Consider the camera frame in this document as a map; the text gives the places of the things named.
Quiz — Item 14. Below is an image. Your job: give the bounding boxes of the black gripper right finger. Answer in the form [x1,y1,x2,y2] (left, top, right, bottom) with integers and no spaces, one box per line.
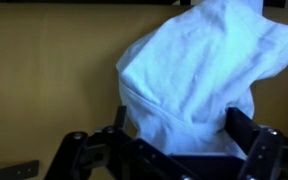
[225,107,288,180]

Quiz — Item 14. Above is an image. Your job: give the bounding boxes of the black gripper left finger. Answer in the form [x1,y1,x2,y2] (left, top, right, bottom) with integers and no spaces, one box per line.
[45,106,201,180]

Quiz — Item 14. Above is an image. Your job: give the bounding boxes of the light blue t-shirt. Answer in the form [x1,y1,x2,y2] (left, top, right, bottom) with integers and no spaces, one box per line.
[116,0,288,158]

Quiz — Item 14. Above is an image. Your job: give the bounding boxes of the black strap on sofa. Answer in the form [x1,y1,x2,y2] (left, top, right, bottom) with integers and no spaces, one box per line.
[0,159,40,180]

